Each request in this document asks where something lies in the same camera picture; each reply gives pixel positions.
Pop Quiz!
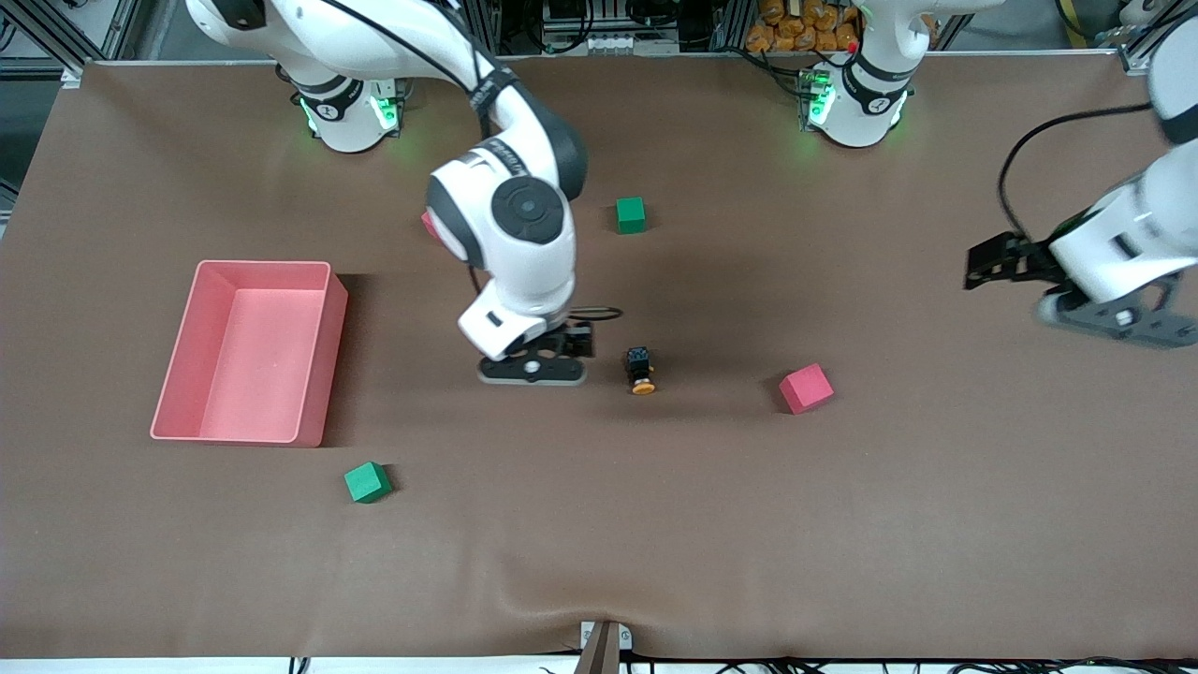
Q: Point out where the pink plastic tray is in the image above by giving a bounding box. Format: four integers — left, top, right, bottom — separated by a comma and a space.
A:
150, 260, 349, 448

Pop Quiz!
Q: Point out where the brown table mat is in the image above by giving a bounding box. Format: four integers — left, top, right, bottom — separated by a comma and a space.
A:
0, 51, 1198, 661

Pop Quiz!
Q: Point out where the bag of orange items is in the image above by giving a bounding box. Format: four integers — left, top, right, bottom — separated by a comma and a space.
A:
744, 0, 860, 54

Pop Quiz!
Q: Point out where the white power strip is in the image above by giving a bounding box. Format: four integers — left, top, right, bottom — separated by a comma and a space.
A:
541, 33, 681, 57

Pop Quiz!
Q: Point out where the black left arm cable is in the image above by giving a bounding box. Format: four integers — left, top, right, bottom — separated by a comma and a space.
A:
997, 101, 1157, 246

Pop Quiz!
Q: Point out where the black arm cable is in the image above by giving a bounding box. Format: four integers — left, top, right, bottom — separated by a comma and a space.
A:
318, 0, 624, 324
997, 101, 1157, 246

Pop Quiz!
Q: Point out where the aluminium frame profile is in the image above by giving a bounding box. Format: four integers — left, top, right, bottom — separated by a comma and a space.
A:
0, 0, 141, 90
1090, 0, 1198, 78

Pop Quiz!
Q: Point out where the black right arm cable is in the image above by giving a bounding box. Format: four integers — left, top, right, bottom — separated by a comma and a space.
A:
318, 0, 624, 324

